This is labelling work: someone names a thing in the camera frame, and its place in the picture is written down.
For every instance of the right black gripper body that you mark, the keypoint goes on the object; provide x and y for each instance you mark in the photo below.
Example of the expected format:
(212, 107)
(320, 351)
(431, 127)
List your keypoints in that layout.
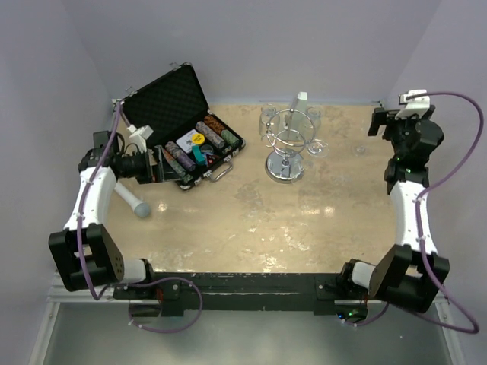
(397, 130)

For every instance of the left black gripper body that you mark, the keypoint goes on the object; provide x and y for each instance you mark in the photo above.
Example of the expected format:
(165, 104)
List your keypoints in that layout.
(143, 168)

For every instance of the clear wine glass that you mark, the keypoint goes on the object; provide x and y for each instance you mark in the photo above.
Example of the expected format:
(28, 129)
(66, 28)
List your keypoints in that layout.
(359, 150)
(318, 148)

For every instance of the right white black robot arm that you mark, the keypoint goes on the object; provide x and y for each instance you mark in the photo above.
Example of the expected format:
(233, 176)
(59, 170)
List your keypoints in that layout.
(406, 275)

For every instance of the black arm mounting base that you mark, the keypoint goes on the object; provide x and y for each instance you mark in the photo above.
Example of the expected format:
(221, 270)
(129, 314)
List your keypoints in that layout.
(323, 294)

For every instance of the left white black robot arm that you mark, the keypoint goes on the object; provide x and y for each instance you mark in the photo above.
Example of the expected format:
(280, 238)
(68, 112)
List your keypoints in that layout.
(85, 254)

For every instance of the back right hanging wine glass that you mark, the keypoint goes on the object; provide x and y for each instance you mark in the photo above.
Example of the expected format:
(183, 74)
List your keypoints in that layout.
(314, 113)

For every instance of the hanging wine glass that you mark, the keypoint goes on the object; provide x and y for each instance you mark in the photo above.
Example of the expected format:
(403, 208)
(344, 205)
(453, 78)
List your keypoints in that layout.
(269, 120)
(314, 113)

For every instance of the chrome wine glass rack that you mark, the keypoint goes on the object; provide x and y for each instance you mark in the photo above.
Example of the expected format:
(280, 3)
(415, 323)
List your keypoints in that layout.
(284, 164)

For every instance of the back left hanging wine glass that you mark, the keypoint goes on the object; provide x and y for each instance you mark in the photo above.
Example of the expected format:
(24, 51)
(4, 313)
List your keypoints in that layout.
(269, 120)

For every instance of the purple white chip stack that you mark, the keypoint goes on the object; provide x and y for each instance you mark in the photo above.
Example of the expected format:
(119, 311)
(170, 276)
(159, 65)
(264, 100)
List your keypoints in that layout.
(181, 157)

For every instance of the dark green chip stack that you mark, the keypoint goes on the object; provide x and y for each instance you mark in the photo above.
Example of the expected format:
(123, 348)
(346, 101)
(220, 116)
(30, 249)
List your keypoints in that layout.
(180, 171)

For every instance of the white grey handheld tool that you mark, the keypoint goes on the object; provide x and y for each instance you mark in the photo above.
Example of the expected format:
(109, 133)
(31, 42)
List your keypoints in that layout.
(139, 208)

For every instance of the white playing card box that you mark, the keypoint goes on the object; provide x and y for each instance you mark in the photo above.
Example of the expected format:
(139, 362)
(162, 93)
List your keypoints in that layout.
(190, 139)

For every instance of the black poker chip case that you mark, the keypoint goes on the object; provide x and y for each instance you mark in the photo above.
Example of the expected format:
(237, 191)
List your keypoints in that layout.
(172, 105)

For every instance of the teal dealer block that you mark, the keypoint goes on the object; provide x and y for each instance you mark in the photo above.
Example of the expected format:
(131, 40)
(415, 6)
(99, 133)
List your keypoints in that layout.
(198, 155)

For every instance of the grey purple chip stack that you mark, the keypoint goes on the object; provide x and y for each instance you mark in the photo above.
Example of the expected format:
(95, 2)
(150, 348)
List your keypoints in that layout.
(212, 136)

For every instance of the brown orange chip stack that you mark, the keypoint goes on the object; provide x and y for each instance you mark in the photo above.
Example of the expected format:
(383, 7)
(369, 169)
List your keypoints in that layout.
(217, 127)

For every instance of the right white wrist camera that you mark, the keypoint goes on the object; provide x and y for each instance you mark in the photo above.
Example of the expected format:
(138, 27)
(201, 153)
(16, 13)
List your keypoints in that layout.
(414, 102)

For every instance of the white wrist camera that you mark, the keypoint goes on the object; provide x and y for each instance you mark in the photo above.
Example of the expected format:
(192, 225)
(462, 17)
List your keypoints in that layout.
(139, 136)
(414, 102)

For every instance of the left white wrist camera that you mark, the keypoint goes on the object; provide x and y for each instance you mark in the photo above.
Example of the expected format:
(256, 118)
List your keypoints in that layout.
(139, 136)

